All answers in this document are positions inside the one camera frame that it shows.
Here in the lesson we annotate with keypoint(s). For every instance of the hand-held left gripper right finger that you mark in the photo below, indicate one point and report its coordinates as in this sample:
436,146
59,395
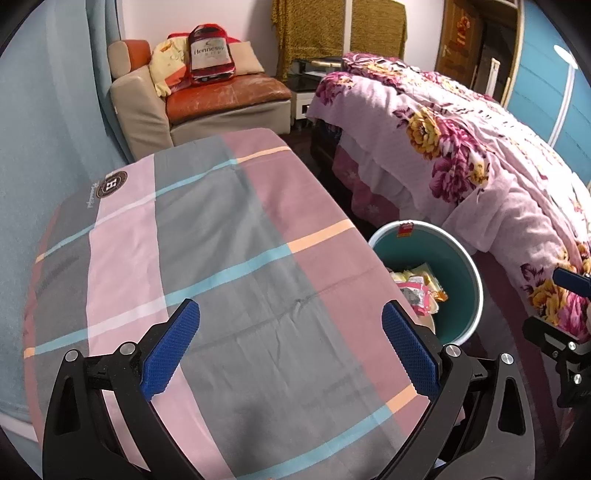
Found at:
411,350

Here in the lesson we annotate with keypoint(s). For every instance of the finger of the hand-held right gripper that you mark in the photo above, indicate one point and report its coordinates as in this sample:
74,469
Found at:
549,334
572,280

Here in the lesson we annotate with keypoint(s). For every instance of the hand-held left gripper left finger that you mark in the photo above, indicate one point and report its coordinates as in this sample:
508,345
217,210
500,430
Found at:
171,350

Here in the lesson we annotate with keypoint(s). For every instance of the pink snack pouch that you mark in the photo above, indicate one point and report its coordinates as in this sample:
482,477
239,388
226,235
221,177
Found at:
418,297

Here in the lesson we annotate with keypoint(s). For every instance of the teal trash bin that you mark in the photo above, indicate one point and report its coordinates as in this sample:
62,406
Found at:
457,295

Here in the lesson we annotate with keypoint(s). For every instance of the pale yellow snack packet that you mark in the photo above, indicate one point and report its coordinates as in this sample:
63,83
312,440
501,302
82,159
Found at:
429,277

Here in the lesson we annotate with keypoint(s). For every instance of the pink bed skirt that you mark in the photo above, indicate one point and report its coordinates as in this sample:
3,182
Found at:
369,184

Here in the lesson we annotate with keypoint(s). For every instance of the blue wardrobe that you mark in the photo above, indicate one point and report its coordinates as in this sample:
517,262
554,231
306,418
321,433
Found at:
545,92

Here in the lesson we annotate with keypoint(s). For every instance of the white framed panel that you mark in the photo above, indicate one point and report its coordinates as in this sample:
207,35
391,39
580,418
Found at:
490,76

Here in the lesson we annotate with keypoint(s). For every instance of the beige and orange armchair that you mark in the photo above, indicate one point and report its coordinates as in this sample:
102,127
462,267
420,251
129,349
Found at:
138,115

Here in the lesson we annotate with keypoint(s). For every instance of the brown wooden door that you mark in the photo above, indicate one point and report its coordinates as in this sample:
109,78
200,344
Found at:
461,37

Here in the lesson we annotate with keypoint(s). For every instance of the white bedside cabinet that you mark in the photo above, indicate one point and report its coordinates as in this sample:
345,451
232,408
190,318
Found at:
304,101

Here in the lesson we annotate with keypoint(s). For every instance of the red gift bag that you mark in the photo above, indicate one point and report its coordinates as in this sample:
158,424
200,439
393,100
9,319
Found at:
210,55

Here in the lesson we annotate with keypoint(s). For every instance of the black glass stand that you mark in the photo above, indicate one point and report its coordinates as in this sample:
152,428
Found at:
314,64

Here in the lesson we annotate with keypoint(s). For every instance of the beige pillow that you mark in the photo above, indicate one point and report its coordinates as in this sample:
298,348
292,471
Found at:
247,57

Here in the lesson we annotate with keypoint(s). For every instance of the narrow yellow patterned cloth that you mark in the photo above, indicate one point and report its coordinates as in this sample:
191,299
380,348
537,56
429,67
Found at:
378,27

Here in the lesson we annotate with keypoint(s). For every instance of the wide yellow patterned cloth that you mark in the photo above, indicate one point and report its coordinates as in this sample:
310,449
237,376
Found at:
309,32

